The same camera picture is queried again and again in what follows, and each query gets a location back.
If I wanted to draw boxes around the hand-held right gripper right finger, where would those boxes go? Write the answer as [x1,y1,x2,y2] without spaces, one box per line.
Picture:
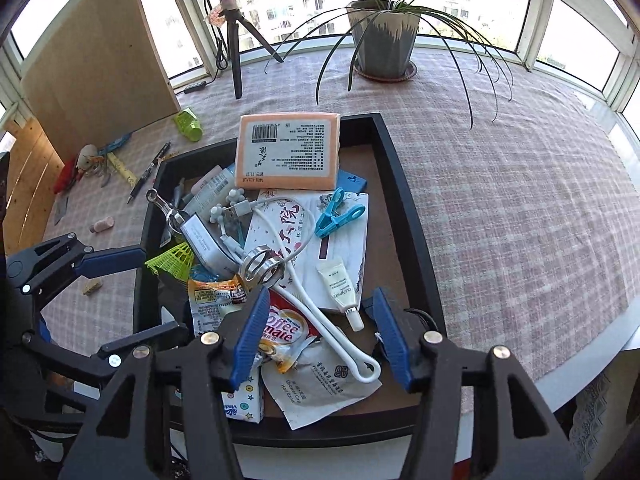
[372,287,583,480]

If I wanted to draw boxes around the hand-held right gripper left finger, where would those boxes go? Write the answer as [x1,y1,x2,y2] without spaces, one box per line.
[59,287,271,480]

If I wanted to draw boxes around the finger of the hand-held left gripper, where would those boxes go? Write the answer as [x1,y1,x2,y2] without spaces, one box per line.
[20,234,147,306]
[22,321,188,386]

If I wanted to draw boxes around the red coffee creamer packet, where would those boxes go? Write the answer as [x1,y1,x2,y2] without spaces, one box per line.
[257,287,321,376]

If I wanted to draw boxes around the yellow snack packet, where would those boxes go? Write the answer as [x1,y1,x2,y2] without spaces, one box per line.
[187,274,251,341]

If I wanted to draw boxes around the metal tongs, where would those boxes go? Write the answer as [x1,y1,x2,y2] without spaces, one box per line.
[146,189,287,288]

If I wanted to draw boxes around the grey sachet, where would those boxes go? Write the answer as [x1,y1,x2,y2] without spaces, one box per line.
[261,334,383,431]

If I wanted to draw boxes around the black tray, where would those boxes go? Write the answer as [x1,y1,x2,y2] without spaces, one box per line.
[132,112,448,448]

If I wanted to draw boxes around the orange tissue pack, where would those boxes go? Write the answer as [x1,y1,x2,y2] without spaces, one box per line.
[234,112,342,191]

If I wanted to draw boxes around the plaid cloth covered desktop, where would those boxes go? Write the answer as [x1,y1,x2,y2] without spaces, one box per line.
[37,45,640,416]

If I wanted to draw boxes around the star print tissue pack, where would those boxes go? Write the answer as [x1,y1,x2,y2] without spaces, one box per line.
[221,367,265,423]

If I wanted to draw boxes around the grey blister card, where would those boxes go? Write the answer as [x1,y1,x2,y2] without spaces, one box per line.
[52,192,71,226]

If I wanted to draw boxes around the white cosmetic tube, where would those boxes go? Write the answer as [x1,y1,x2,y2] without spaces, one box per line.
[316,256,366,332]

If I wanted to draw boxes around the white box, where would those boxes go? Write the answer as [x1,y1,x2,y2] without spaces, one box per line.
[179,214,236,267]

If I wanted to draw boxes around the yellow long packet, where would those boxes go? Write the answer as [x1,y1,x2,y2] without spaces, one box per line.
[106,151,138,189]

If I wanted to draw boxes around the black pen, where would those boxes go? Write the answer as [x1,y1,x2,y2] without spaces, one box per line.
[126,141,172,206]

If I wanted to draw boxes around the red pouch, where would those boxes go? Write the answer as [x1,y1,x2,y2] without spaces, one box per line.
[52,157,81,195]

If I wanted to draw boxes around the white printed packet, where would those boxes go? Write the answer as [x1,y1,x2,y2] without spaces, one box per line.
[245,189,370,313]

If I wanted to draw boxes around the white plug device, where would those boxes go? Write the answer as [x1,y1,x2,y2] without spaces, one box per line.
[75,144,108,177]

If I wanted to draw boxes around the blue packet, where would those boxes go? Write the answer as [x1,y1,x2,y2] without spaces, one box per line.
[97,131,133,157]

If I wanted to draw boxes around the white labelled tube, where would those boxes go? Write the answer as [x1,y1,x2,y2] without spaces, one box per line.
[182,164,236,213]

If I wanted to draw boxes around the blue clothespin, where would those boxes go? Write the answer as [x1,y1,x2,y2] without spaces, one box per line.
[314,203,367,239]
[320,187,347,226]

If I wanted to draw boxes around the white ball cluster toy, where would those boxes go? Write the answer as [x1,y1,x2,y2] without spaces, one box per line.
[209,187,247,226]

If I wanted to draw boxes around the blue box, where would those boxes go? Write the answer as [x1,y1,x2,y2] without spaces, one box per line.
[336,169,369,195]

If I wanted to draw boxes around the wooden board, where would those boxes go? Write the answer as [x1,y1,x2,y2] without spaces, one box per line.
[20,0,182,163]

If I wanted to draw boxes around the white lace cloth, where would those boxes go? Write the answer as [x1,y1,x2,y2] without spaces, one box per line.
[565,375,626,466]

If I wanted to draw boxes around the black tripod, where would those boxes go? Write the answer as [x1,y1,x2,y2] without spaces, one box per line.
[209,0,286,101]

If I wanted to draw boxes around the pink plant saucer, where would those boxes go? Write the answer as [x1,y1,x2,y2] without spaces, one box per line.
[351,61,417,82]

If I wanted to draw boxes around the potted spider plant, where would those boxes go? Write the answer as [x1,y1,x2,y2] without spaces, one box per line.
[265,0,516,128]

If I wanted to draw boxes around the white plastic loop strap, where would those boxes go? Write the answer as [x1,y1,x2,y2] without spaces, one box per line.
[277,260,382,386]

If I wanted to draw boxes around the white usb cable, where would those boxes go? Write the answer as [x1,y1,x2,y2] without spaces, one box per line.
[218,199,317,266]

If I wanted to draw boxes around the black ring light cable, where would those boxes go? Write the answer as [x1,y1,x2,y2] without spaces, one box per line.
[182,7,226,95]

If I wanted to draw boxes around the white window frame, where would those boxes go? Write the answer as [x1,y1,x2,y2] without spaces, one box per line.
[0,0,640,126]

